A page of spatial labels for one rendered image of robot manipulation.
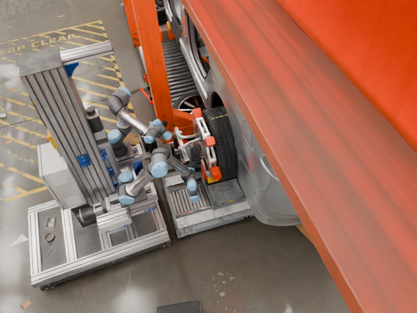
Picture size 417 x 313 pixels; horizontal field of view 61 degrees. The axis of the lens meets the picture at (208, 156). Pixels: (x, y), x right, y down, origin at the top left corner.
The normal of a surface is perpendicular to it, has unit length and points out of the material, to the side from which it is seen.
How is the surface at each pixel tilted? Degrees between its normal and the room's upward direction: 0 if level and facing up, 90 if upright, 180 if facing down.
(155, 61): 90
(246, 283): 0
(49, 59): 0
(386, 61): 90
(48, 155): 0
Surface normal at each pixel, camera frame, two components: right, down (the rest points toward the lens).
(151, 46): 0.29, 0.72
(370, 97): -0.96, 0.25
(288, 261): -0.04, -0.65
